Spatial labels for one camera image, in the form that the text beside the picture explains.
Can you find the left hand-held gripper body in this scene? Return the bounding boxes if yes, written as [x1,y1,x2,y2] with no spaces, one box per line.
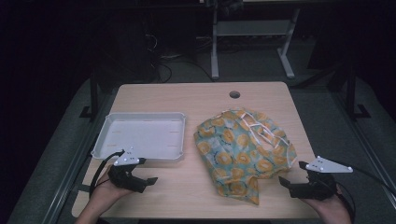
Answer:
[106,147,148,194]

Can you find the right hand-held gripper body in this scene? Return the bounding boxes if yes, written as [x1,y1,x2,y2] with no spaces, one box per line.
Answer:
[289,156,354,201]

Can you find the white plastic tray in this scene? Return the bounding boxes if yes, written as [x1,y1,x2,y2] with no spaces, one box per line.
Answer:
[91,111,187,162]

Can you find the fruit print cloth bag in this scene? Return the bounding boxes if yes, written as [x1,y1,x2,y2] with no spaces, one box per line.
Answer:
[193,107,298,206]

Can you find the person's right hand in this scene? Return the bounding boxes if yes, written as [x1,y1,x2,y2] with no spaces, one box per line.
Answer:
[302,192,353,224]

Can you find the person's left hand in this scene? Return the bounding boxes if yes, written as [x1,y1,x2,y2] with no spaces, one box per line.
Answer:
[89,166,134,217]

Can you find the black metal stand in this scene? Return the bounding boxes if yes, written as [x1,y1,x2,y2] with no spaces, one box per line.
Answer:
[78,69,101,122]
[345,64,372,120]

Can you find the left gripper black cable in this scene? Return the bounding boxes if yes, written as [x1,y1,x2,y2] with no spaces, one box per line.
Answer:
[89,149,125,199]

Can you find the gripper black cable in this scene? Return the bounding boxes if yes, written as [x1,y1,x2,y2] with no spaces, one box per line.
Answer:
[89,149,125,199]
[334,164,396,222]

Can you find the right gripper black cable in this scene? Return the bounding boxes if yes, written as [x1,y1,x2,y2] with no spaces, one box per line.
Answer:
[334,164,396,222]

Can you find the black floor cables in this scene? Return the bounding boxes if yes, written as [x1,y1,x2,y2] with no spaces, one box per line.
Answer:
[146,31,216,84]

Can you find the white metal desk frame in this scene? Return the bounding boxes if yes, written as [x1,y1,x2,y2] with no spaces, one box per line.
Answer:
[209,7,302,80]

